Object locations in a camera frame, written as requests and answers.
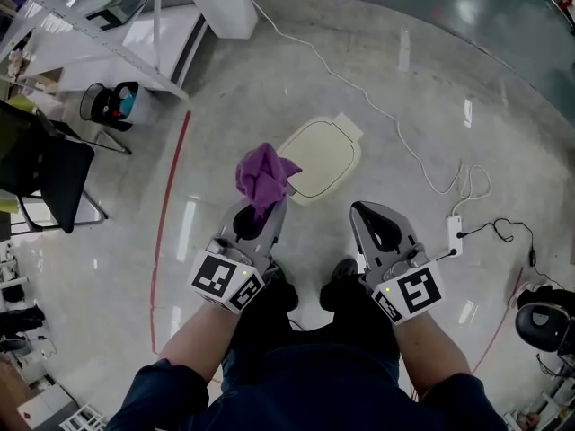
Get person's left shoe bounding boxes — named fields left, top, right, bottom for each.
left=268, top=261, right=291, bottom=289

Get person's left forearm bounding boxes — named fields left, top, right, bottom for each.
left=159, top=301, right=242, bottom=383

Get black office chair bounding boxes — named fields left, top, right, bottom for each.
left=515, top=285, right=575, bottom=354

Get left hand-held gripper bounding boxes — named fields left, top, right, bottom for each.
left=191, top=195, right=289, bottom=316

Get person's right shoe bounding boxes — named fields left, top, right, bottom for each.
left=331, top=258, right=360, bottom=286

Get white waste bin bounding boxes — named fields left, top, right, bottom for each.
left=111, top=81, right=159, bottom=128

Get person's dark blue shirt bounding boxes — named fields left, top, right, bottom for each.
left=105, top=343, right=509, bottom=431

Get person's shoe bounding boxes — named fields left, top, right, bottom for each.
left=331, top=258, right=360, bottom=286
left=268, top=261, right=291, bottom=289

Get person's right forearm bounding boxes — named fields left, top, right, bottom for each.
left=394, top=312, right=473, bottom=399

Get person's black trousers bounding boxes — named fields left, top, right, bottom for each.
left=224, top=278, right=401, bottom=370

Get white black printer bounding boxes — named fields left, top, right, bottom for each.
left=84, top=0, right=152, bottom=31

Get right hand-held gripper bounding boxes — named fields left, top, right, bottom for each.
left=349, top=200, right=446, bottom=327

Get cream lidded bin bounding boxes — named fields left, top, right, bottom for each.
left=277, top=112, right=364, bottom=208

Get black mesh-back chair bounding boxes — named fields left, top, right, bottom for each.
left=0, top=101, right=110, bottom=235

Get purple cloth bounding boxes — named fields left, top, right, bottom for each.
left=235, top=141, right=303, bottom=220

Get white power strip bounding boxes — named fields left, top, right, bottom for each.
left=445, top=215, right=464, bottom=259

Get white power cable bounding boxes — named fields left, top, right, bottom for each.
left=246, top=0, right=493, bottom=217

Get white metal shelving rack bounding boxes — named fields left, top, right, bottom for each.
left=0, top=0, right=208, bottom=103

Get black wire waste basket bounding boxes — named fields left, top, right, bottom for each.
left=79, top=82, right=119, bottom=126

